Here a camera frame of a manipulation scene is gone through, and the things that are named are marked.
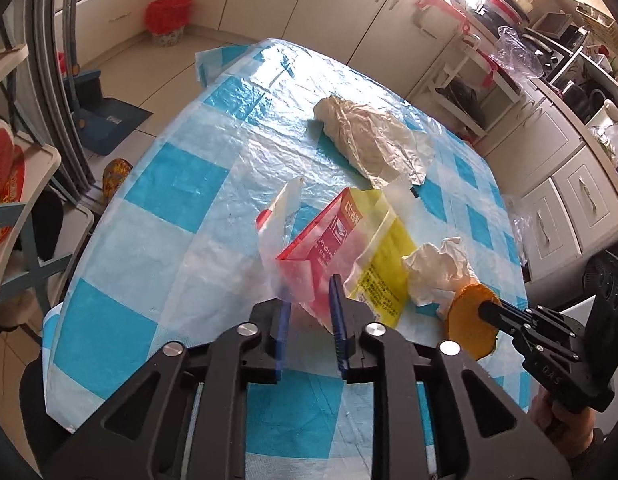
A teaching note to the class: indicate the yellow patterned slipper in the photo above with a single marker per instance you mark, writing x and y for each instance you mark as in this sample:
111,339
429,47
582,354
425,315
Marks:
116,177

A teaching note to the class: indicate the red cushion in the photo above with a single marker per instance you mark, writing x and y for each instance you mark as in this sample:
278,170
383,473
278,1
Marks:
1,170

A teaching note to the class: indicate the white storage rack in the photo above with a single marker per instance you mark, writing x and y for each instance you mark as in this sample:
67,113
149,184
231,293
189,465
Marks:
469,80

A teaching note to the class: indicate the cream crumpled plastic bag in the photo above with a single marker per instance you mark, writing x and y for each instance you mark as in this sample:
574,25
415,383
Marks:
374,135

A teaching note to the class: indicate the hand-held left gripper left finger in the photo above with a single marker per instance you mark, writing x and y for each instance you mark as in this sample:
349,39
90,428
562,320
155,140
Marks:
284,340

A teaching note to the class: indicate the person's right forearm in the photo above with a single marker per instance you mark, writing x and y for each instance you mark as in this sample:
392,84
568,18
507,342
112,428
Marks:
591,452

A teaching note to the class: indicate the red lined trash bin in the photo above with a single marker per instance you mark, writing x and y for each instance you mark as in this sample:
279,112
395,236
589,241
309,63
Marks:
168,17

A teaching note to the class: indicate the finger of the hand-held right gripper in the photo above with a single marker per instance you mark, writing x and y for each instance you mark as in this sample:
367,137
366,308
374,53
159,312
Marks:
506,317

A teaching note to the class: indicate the blue dustpan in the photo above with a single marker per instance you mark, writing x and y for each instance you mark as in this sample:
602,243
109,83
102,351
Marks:
109,120

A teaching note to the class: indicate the white kitchen cabinets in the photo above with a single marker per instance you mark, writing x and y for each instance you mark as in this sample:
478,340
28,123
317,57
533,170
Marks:
299,5

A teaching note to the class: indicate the person's right hand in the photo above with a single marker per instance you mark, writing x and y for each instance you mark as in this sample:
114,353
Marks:
559,420

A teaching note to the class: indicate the red rimmed pot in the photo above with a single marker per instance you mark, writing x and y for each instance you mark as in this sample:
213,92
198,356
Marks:
499,5

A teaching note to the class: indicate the yellow and red plastic bag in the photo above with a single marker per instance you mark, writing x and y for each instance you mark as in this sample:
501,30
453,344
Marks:
374,260

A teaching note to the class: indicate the blue checked plastic tablecloth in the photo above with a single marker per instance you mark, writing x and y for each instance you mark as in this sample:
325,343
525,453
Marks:
154,240

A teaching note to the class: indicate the white crumpled tissue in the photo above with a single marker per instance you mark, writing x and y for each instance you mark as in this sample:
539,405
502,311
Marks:
439,275

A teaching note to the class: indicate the small orange peel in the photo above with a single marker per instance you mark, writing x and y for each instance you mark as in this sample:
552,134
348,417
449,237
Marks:
466,330

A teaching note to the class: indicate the stainless steel refrigerator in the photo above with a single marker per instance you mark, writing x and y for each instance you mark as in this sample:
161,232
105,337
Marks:
44,35

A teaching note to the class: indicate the black kettle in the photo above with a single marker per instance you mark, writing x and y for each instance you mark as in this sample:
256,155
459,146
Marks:
581,100

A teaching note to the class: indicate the white translucent plastic bag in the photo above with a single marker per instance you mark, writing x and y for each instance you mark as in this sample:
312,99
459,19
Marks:
281,220

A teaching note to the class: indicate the white chair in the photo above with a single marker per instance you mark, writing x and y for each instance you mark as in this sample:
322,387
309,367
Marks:
44,180

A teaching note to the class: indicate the black wok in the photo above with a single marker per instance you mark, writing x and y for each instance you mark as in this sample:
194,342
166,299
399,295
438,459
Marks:
461,102

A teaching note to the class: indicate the crinkled clear plastic bag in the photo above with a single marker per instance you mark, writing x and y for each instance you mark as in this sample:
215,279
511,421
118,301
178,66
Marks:
519,230

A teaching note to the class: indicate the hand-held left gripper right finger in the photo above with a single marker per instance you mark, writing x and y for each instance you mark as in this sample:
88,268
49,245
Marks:
339,330

